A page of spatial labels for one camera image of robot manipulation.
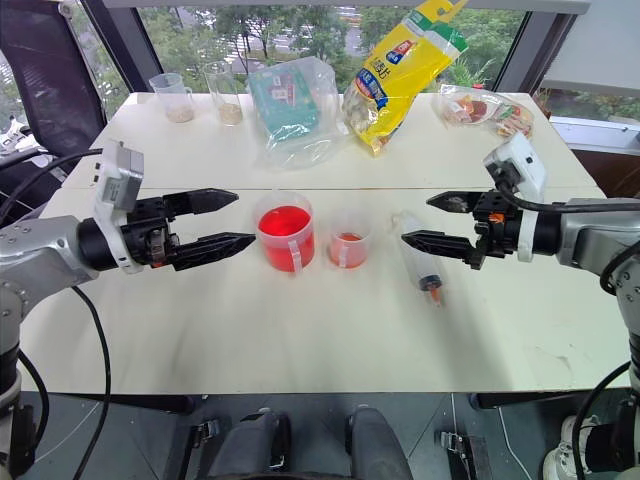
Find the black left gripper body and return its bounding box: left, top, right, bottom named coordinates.
left=120, top=193, right=184, bottom=269

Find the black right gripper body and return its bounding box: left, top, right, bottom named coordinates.
left=471, top=189, right=524, bottom=259

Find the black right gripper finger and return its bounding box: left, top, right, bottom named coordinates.
left=400, top=230, right=484, bottom=271
left=425, top=190, right=482, bottom=214

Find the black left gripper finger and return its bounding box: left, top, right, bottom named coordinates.
left=164, top=188, right=239, bottom=219
left=174, top=231, right=258, bottom=273

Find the clear plastic syringe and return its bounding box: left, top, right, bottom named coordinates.
left=391, top=209, right=447, bottom=309

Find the large cup of red liquid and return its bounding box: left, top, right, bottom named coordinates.
left=254, top=188, right=318, bottom=276

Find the small cup of orange liquid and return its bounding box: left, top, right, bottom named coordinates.
left=326, top=209, right=374, bottom=271

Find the measuring cup with grains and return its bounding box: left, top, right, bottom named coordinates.
left=148, top=72, right=196, bottom=124

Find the clear bag of candies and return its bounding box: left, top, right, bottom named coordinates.
left=431, top=83, right=537, bottom=142

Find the tall glass with grains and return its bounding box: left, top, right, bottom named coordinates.
left=203, top=60, right=246, bottom=128

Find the clear plastic bag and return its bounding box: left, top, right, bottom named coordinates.
left=246, top=55, right=338, bottom=172

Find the green box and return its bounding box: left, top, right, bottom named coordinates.
left=249, top=69, right=322, bottom=144

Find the yellow snack bag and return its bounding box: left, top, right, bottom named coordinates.
left=340, top=0, right=472, bottom=161

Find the black mesh office chair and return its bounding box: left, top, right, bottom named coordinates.
left=0, top=0, right=122, bottom=169

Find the dark rounded shape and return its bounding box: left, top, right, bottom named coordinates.
left=208, top=407, right=292, bottom=480
left=346, top=405, right=412, bottom=480

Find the white shoe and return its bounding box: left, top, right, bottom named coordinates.
left=541, top=413, right=604, bottom=480

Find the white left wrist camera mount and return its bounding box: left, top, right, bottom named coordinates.
left=91, top=139, right=146, bottom=275

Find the black cable under left arm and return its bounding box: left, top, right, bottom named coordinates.
left=19, top=284, right=113, bottom=480

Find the black cable under arm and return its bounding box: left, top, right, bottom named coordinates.
left=572, top=359, right=634, bottom=474
left=19, top=284, right=113, bottom=480

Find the black strap with buckle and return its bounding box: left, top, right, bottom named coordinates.
left=438, top=428, right=495, bottom=480
left=174, top=418, right=222, bottom=480

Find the black cable under right arm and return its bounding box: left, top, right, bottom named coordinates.
left=572, top=359, right=634, bottom=474

